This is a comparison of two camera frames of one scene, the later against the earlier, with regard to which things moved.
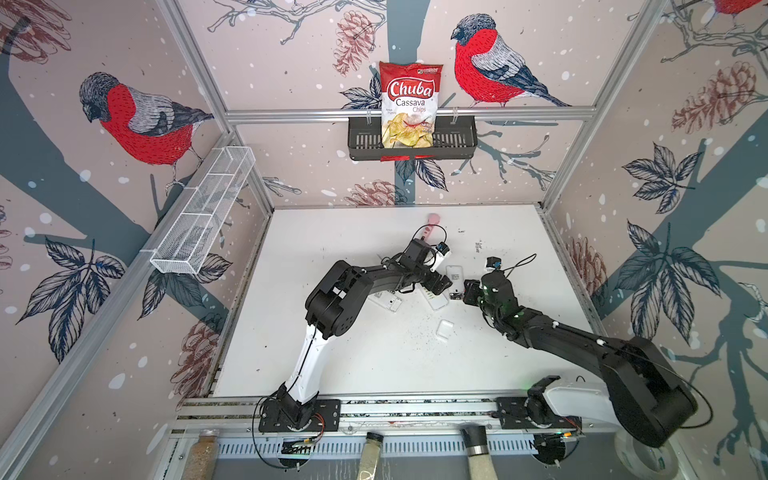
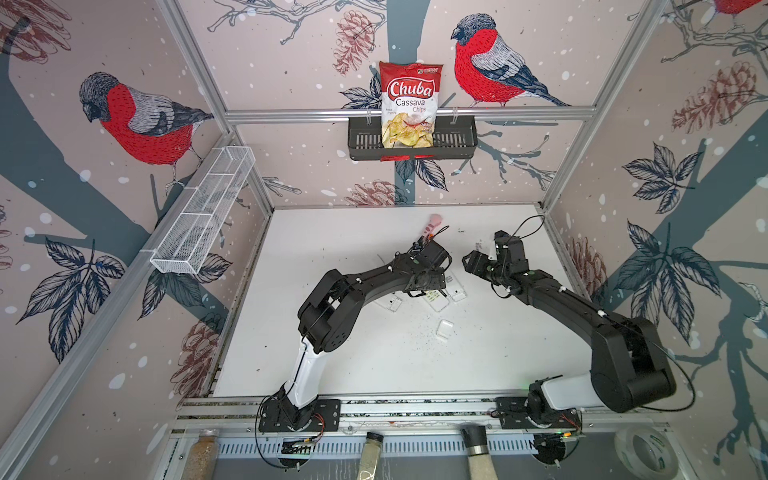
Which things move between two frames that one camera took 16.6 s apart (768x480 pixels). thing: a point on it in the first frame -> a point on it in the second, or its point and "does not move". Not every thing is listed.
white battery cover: x=444 y=328 does not move
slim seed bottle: x=370 y=456 does not move
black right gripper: x=469 y=290 -> x=475 y=260
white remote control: x=436 y=301 does not move
